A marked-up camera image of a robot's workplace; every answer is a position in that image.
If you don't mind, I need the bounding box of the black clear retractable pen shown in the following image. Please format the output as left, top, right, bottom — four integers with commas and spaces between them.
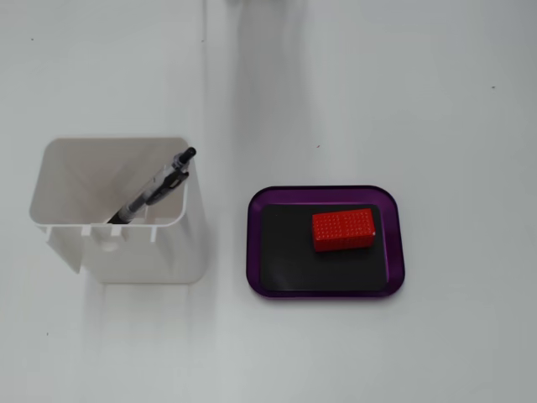
106, 146, 198, 225

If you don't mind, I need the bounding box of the white plastic pen holder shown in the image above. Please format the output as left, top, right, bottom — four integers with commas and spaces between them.
28, 136, 207, 286

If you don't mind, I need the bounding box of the black mat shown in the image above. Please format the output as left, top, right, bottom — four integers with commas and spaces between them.
259, 203, 388, 293

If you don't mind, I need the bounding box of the red perforated block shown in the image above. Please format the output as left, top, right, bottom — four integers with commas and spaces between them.
310, 207, 376, 254

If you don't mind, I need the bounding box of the purple metal tray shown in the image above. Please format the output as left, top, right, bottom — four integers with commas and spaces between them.
245, 184, 407, 300

